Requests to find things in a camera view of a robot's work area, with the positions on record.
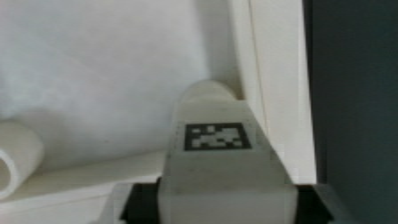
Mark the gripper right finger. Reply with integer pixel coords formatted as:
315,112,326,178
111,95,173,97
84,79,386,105
296,184,351,224

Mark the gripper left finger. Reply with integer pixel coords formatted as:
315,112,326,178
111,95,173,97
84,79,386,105
104,183,161,224

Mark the white table leg front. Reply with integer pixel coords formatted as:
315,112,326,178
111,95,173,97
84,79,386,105
159,81,299,224

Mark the white square tabletop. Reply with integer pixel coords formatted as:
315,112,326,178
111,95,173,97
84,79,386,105
0,0,319,224

